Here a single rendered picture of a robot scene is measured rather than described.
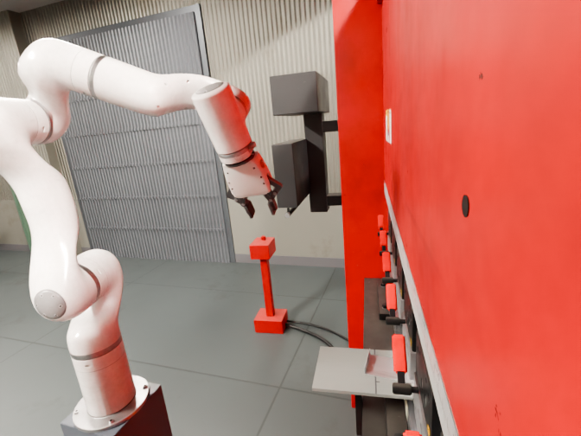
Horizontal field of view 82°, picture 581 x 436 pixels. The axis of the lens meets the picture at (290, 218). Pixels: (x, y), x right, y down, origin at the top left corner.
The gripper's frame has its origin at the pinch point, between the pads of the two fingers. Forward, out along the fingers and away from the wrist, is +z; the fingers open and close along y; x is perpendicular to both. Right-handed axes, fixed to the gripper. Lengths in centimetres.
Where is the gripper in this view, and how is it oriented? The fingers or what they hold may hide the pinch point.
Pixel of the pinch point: (261, 208)
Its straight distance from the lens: 87.1
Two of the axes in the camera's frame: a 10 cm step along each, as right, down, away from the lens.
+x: -1.4, 6.4, -7.5
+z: 2.8, 7.6, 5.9
